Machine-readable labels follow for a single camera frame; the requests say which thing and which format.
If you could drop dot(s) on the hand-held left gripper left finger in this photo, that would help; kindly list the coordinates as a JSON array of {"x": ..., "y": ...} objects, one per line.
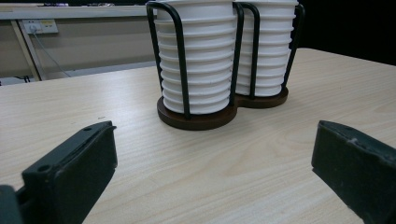
[{"x": 71, "y": 168}]

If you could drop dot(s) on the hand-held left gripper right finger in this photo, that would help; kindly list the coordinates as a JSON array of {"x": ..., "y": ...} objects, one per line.
[{"x": 358, "y": 168}]

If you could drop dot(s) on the stack of white paper cups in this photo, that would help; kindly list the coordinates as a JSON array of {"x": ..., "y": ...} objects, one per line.
[
  {"x": 205, "y": 62},
  {"x": 271, "y": 46}
]

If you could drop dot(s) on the beige desk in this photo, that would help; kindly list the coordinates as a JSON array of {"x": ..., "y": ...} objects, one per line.
[{"x": 77, "y": 12}]

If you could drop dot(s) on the white wall socket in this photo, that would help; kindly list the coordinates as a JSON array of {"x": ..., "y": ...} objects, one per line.
[{"x": 40, "y": 26}]

